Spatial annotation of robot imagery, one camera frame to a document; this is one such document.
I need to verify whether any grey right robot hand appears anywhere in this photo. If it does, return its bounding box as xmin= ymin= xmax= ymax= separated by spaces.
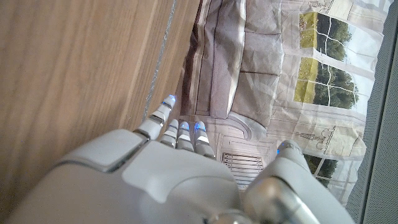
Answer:
xmin=2 ymin=94 xmax=355 ymax=224

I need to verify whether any grey tape outline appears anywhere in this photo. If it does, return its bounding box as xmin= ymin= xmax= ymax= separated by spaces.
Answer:
xmin=141 ymin=0 xmax=178 ymax=122

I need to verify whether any printed living room backdrop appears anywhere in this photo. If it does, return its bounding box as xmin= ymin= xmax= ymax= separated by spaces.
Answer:
xmin=178 ymin=0 xmax=394 ymax=206

